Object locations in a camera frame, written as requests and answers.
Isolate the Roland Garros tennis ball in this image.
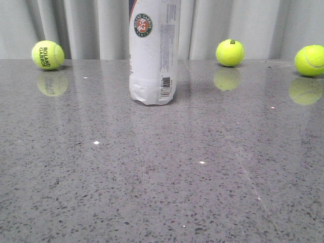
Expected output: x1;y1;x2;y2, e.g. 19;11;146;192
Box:
31;40;65;70

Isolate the plain yellow tennis ball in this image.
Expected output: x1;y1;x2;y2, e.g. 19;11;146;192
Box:
294;45;323;76

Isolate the Wilson tennis ball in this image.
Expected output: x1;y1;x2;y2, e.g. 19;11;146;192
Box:
216;39;245;67

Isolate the white plastic tennis ball can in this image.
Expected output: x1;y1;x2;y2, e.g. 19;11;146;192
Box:
129;0;181;105

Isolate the grey pleated curtain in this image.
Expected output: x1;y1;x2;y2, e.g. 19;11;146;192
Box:
1;1;323;60

